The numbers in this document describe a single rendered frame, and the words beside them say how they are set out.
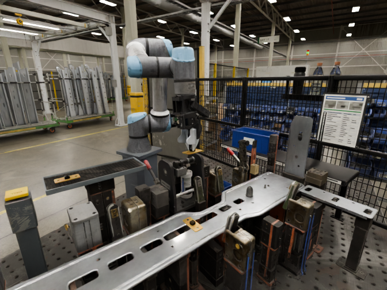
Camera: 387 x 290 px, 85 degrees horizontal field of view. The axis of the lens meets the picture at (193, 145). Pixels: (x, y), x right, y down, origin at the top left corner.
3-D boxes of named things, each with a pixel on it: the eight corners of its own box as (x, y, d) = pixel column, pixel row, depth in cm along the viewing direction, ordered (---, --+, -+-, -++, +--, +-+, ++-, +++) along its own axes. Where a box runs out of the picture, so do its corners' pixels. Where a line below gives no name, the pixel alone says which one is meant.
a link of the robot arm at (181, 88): (184, 81, 79) (201, 81, 74) (185, 94, 81) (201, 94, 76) (169, 83, 74) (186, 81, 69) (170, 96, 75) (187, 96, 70)
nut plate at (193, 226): (203, 228, 78) (203, 225, 77) (195, 232, 76) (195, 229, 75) (189, 217, 84) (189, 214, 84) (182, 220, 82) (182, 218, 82)
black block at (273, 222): (272, 293, 85) (281, 232, 77) (250, 275, 94) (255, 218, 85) (283, 282, 90) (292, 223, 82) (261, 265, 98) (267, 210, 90)
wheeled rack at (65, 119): (68, 129, 696) (58, 72, 646) (51, 126, 746) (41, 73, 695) (115, 120, 854) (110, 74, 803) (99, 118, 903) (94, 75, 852)
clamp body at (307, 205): (298, 282, 90) (311, 211, 80) (273, 264, 99) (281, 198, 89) (308, 270, 96) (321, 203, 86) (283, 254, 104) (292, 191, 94)
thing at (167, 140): (207, 172, 366) (210, 46, 308) (203, 176, 354) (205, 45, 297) (150, 158, 435) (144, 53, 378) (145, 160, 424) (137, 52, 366)
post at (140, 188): (145, 270, 96) (139, 190, 84) (140, 263, 99) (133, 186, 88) (155, 264, 99) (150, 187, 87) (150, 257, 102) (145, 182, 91)
